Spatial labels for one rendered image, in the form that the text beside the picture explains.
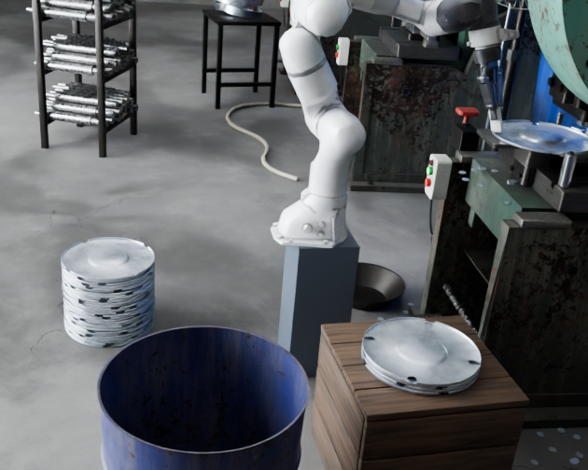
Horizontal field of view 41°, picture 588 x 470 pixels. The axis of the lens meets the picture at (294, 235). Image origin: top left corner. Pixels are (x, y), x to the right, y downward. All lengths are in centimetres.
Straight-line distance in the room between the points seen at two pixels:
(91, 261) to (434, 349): 114
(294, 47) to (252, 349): 77
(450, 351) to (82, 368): 112
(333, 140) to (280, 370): 66
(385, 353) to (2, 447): 103
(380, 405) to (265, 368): 27
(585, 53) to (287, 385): 95
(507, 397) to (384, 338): 32
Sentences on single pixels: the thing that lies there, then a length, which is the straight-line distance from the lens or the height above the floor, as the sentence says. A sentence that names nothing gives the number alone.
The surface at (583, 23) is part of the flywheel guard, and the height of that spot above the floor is 118.
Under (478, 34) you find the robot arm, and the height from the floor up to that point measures 105.
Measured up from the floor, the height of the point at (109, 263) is 25.
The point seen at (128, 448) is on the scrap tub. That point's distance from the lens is 151.
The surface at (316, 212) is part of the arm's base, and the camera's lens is 221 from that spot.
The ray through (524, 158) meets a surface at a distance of 233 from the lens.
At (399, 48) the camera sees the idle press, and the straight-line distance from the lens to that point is 379.
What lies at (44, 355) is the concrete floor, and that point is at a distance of 256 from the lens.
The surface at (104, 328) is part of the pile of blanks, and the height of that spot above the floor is 7.
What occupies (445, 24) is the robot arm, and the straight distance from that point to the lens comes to 220.
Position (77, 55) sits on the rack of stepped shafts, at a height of 49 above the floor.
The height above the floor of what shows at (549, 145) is 78.
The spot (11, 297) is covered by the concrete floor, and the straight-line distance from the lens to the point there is 288.
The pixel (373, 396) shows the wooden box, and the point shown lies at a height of 35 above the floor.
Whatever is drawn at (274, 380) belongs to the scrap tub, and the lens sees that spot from 176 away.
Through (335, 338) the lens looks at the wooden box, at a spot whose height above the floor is 35.
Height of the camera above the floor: 143
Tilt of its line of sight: 25 degrees down
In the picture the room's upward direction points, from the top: 5 degrees clockwise
